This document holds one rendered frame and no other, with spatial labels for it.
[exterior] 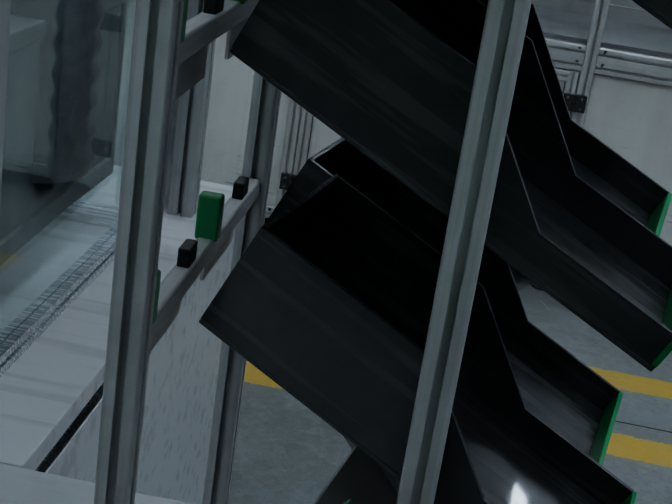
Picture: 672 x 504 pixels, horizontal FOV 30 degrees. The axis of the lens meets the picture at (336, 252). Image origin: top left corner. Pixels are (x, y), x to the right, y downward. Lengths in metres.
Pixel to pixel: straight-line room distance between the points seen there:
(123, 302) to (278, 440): 2.64
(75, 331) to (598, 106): 2.99
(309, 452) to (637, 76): 1.89
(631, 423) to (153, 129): 3.22
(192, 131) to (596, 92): 2.49
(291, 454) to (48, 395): 1.72
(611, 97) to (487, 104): 3.86
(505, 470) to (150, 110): 0.33
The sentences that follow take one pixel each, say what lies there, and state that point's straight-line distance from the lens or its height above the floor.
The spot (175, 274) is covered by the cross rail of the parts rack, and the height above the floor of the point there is 1.31.
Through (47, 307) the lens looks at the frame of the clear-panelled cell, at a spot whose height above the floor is 0.89.
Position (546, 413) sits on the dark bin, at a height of 1.21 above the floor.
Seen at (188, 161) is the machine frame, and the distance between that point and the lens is 2.20.
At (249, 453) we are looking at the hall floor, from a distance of 3.23.
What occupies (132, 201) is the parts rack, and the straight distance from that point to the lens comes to 0.66.
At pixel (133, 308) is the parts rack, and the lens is 0.68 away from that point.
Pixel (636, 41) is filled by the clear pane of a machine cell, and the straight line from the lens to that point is 4.45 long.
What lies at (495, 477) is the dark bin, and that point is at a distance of 0.79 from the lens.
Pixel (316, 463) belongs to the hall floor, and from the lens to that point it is 3.23.
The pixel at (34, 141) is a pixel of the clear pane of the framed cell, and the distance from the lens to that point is 1.62.
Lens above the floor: 1.61
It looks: 20 degrees down
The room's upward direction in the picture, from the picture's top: 9 degrees clockwise
